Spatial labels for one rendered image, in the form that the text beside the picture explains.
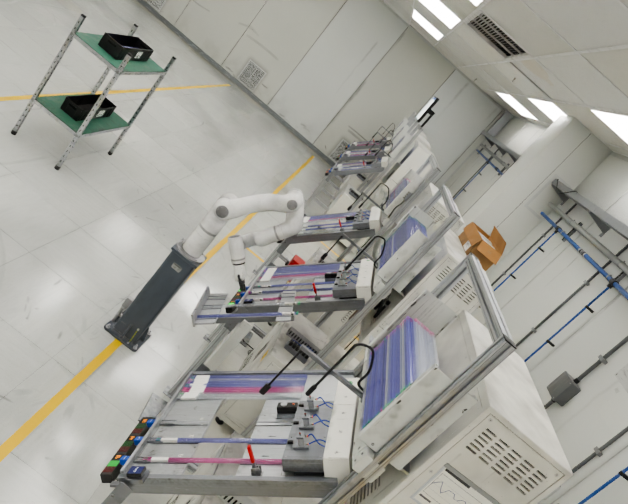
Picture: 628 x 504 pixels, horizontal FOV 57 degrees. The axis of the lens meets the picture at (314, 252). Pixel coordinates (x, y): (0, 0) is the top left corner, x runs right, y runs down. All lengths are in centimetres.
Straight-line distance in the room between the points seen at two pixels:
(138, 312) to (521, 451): 246
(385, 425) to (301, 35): 1059
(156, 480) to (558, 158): 518
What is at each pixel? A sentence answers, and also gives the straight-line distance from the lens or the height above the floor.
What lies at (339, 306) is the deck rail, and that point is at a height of 111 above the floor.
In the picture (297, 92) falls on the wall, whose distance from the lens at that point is 1189.
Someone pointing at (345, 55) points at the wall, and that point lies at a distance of 1177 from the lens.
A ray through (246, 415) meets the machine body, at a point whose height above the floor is 19.
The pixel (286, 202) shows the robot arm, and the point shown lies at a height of 134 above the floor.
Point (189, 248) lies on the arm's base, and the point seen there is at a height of 74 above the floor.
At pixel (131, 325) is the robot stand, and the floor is 12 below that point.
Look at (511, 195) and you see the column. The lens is 629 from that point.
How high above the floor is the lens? 222
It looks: 18 degrees down
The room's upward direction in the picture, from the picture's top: 41 degrees clockwise
